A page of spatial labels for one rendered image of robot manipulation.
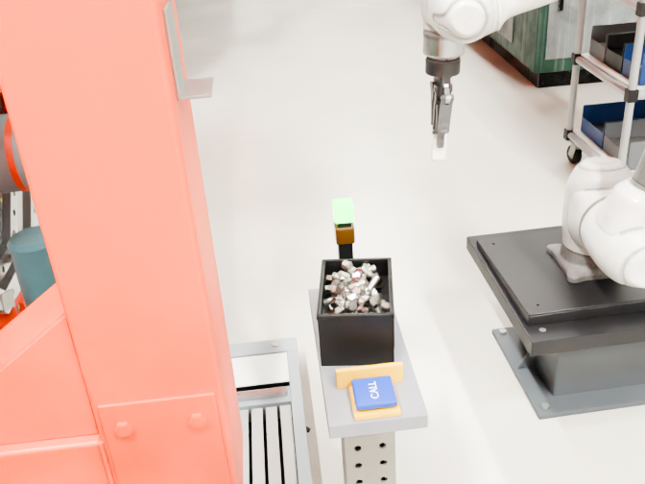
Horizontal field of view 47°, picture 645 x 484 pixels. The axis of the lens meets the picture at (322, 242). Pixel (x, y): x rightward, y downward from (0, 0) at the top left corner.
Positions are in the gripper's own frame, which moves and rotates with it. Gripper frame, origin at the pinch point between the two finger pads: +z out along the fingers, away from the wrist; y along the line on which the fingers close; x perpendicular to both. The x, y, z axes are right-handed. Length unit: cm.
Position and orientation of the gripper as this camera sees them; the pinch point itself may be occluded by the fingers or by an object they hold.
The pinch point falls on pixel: (439, 145)
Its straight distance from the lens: 171.9
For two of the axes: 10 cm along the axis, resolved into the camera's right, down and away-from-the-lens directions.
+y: -0.9, -4.5, 8.9
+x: -10.0, 0.6, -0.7
